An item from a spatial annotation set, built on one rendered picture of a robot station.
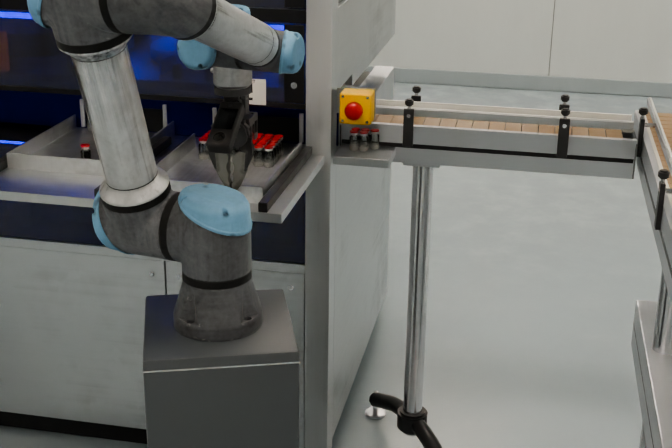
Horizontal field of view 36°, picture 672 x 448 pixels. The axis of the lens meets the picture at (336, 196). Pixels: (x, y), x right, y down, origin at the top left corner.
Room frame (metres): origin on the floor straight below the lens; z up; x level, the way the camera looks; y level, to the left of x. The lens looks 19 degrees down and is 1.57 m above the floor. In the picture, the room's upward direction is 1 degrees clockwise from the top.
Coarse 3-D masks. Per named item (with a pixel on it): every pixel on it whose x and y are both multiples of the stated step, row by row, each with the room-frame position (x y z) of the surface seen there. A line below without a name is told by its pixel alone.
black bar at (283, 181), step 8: (304, 152) 2.22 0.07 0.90; (296, 160) 2.16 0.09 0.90; (304, 160) 2.19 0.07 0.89; (288, 168) 2.10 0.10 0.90; (296, 168) 2.12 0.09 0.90; (280, 176) 2.04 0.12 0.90; (288, 176) 2.05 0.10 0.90; (280, 184) 1.99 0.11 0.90; (288, 184) 2.05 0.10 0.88; (272, 192) 1.94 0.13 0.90; (280, 192) 1.98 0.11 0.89; (264, 200) 1.89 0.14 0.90; (272, 200) 1.92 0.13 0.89; (264, 208) 1.88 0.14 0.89
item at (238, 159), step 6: (234, 156) 1.92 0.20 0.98; (240, 156) 1.92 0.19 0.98; (234, 162) 1.92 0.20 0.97; (240, 162) 1.92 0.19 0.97; (234, 168) 1.92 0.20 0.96; (240, 168) 1.92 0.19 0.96; (234, 174) 1.92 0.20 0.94; (240, 174) 1.92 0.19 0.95; (234, 180) 1.92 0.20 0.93; (240, 180) 1.92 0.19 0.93; (234, 186) 1.92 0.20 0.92
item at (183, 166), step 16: (192, 144) 2.29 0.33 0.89; (160, 160) 2.10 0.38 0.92; (176, 160) 2.18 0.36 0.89; (192, 160) 2.20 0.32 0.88; (208, 160) 2.21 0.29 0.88; (288, 160) 2.13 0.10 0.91; (176, 176) 2.09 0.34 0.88; (192, 176) 2.09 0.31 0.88; (208, 176) 2.09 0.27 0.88; (256, 176) 2.10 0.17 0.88; (272, 176) 2.00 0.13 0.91; (240, 192) 1.94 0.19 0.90; (256, 192) 1.93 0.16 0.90
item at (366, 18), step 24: (0, 0) 2.41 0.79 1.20; (24, 0) 2.40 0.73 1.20; (360, 0) 2.61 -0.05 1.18; (384, 0) 3.00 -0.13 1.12; (360, 24) 2.62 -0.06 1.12; (384, 24) 3.02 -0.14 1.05; (360, 48) 2.62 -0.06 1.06; (360, 72) 2.63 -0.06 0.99; (144, 96) 2.35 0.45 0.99; (168, 96) 2.34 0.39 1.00
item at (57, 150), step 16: (64, 128) 2.40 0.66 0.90; (80, 128) 2.46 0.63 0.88; (32, 144) 2.24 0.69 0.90; (48, 144) 2.31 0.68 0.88; (64, 144) 2.32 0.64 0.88; (80, 144) 2.32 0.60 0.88; (16, 160) 2.13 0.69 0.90; (32, 160) 2.12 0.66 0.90; (48, 160) 2.12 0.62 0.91; (64, 160) 2.11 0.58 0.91; (80, 160) 2.10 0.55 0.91; (96, 160) 2.09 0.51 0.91
